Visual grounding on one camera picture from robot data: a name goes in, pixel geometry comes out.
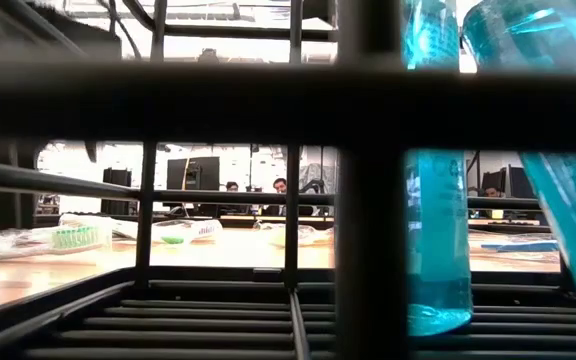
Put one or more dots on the orange white wrapped toothbrush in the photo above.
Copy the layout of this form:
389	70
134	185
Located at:
273	235

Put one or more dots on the small blue mouthwash bottle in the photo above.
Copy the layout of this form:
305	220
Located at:
438	225
568	210

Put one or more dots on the dark dome fixture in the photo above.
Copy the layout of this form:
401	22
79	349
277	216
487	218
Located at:
208	56

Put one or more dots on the black tower box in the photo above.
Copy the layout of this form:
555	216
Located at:
116	180

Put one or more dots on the green white toothbrush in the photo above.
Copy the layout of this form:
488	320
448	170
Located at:
188	231
75	237

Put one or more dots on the black background monitor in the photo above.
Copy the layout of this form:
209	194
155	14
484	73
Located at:
493	179
518	182
210	172

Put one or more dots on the person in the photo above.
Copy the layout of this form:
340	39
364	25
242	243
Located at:
493	192
280	185
232	186

